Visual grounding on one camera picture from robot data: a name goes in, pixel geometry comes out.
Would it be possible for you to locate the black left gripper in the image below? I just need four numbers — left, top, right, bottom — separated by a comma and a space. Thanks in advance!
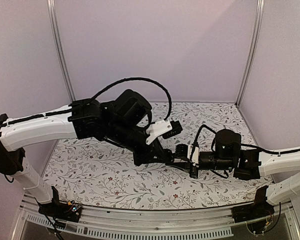
106, 120, 169, 168

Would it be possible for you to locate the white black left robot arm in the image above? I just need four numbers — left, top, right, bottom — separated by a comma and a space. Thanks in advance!
0, 89, 173, 217

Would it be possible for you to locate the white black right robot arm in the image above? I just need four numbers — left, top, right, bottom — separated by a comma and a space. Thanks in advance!
169, 129, 300, 218

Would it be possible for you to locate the floral patterned table mat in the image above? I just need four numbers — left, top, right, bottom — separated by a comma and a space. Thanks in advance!
43, 102, 273, 210

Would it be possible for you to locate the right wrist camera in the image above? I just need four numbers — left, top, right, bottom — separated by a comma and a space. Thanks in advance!
175, 144, 200, 164

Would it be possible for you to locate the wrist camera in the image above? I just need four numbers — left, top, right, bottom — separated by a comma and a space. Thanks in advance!
175, 144, 200, 164
145, 120, 183, 145

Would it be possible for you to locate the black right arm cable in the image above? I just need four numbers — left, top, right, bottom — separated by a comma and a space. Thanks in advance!
193, 124, 218, 148

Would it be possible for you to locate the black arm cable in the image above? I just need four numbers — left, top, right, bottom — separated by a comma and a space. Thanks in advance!
91, 77, 173, 121
193, 124, 218, 148

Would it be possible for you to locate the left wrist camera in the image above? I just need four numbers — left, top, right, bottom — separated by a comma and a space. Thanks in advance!
145, 120, 183, 145

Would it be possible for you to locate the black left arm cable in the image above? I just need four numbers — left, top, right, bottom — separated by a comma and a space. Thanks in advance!
91, 77, 173, 121

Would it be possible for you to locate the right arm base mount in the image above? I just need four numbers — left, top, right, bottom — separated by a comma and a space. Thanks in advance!
231, 185, 275, 223

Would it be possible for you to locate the front aluminium frame rail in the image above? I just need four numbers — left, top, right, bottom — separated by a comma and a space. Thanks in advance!
11, 194, 300, 240

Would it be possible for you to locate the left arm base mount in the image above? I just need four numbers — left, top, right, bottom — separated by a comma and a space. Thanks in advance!
38, 186, 83, 223

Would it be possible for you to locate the right aluminium corner post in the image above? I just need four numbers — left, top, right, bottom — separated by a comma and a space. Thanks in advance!
235, 0, 265, 109

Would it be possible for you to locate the aluminium corner post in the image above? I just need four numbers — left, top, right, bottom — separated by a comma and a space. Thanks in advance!
235, 0, 265, 109
46, 0, 76, 102

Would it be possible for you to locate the left aluminium corner post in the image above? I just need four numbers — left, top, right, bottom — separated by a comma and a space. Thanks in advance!
46, 0, 76, 102

